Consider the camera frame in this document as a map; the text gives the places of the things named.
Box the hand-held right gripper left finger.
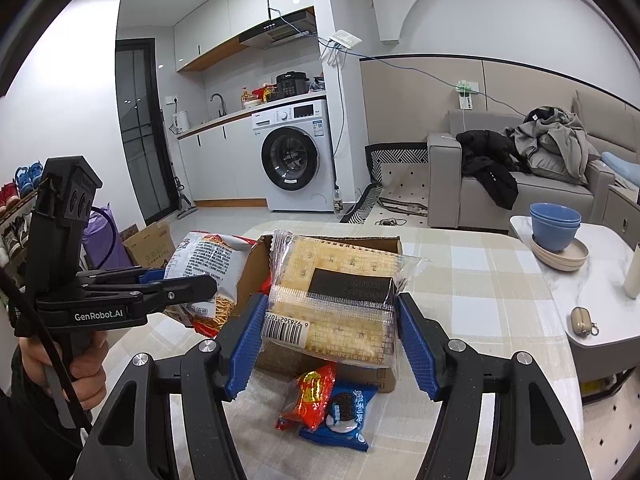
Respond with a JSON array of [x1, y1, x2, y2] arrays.
[[74, 292, 271, 480]]

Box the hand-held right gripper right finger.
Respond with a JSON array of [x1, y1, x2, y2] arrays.
[[395, 292, 594, 480]]

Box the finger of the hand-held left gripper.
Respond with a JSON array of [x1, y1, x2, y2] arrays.
[[127, 275, 219, 317], [75, 266, 168, 289]]

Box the white noodle snack packet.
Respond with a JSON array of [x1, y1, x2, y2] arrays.
[[164, 231, 262, 339]]

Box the brown cardboard box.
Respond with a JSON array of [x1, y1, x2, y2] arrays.
[[234, 233, 404, 394]]

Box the red yellow-print snack packet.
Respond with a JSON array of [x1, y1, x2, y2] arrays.
[[276, 362, 337, 432]]

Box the clear cracker packet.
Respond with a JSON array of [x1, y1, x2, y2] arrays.
[[267, 230, 431, 365]]

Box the person's left forearm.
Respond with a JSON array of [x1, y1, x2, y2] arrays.
[[0, 350, 87, 480]]

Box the person's left hand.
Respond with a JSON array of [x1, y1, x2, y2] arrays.
[[20, 331, 109, 391]]

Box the printed floor cardboard box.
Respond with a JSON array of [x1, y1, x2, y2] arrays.
[[122, 220, 177, 269]]

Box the blue shoes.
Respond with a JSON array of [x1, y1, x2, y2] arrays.
[[13, 161, 44, 199]]

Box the purple bag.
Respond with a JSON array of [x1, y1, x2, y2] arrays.
[[82, 203, 132, 274]]

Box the shoe rack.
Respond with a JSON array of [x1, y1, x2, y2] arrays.
[[0, 160, 47, 267]]

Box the grey floor mop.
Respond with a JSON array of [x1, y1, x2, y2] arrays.
[[170, 150, 197, 221]]

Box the blue cookie packet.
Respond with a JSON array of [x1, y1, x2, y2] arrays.
[[299, 380, 380, 452]]

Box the dark glass door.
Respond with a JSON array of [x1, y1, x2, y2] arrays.
[[115, 37, 177, 226]]

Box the white kitchen counter cabinet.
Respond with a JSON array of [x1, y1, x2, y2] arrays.
[[177, 110, 269, 206]]

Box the beige earbud case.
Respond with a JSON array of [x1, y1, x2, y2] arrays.
[[571, 306, 601, 336]]

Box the grey sofa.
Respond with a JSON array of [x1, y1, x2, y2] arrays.
[[426, 90, 640, 232]]

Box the folded patterned rug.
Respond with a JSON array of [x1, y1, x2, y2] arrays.
[[340, 142, 431, 225]]

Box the blue bowl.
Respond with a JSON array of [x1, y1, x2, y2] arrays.
[[531, 217, 581, 253], [530, 203, 582, 227]]

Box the beige plate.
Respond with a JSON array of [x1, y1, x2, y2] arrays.
[[530, 236, 590, 272]]

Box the white coffee table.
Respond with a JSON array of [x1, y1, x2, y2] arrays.
[[509, 215, 640, 402]]

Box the white washing machine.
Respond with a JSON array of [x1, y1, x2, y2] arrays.
[[251, 100, 337, 213]]

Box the black jacket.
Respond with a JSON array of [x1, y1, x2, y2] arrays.
[[456, 130, 521, 211]]

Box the cream cup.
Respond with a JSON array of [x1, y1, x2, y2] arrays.
[[622, 242, 640, 300]]

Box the black pressure cooker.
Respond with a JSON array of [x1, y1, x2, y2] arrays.
[[276, 71, 310, 97]]

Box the white upper cabinets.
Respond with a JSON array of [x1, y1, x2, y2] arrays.
[[174, 0, 317, 74]]

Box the grey side table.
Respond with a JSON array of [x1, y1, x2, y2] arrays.
[[600, 182, 640, 247]]

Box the grey clothes pile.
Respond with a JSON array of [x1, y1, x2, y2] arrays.
[[505, 106, 601, 186]]

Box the black range hood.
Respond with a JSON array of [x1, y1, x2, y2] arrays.
[[239, 8, 319, 51]]

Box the light blue pillow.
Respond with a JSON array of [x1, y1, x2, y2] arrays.
[[600, 151, 640, 186]]

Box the white router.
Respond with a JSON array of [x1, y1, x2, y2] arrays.
[[320, 29, 362, 69]]

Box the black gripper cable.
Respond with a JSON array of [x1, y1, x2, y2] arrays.
[[0, 264, 94, 432]]

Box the white wall socket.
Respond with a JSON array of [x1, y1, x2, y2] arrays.
[[455, 80, 479, 111]]

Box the blue cable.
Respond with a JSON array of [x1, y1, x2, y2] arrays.
[[345, 50, 526, 122]]

